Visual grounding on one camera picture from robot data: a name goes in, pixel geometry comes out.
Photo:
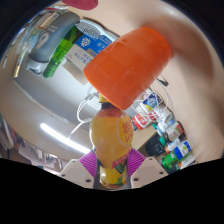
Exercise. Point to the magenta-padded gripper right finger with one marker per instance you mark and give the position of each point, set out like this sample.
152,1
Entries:
148,170

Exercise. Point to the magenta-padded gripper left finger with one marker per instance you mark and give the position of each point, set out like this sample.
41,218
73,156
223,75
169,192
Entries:
75,172

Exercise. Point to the yellow-capped orange drink bottle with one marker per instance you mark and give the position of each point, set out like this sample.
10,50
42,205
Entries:
110,140

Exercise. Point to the green plastic container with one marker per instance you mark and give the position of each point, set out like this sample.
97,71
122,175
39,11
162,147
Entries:
170,160

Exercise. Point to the white bar desk lamp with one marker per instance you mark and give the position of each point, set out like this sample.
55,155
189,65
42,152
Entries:
63,138

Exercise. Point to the white bottle with blue label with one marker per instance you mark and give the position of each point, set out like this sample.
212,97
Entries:
182,150

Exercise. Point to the orange plastic cup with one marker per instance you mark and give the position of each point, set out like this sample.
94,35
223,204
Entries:
128,66

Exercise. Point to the dark green bottle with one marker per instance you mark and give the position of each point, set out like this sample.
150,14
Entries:
58,58

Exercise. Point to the white and blue carton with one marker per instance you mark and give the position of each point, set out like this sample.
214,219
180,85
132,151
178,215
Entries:
85,50

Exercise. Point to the gold-capped clear glass bottle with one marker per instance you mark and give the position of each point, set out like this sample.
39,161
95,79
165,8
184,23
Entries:
26,53

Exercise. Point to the grey shaker bottle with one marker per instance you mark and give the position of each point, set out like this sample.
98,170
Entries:
50,40

